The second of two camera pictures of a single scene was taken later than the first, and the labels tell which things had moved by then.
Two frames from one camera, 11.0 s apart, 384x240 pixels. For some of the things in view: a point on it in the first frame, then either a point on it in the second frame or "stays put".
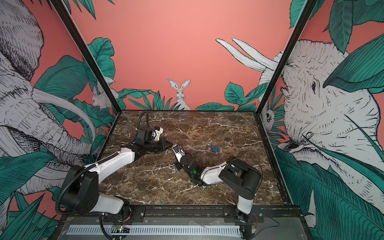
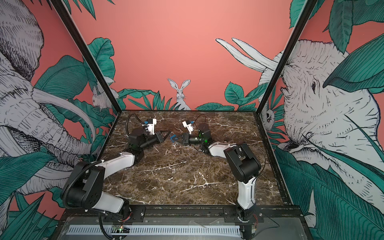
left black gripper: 162,145 to 163,139
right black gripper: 189,155 to 186,142
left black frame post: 91,60 stays put
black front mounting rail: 183,213 stays put
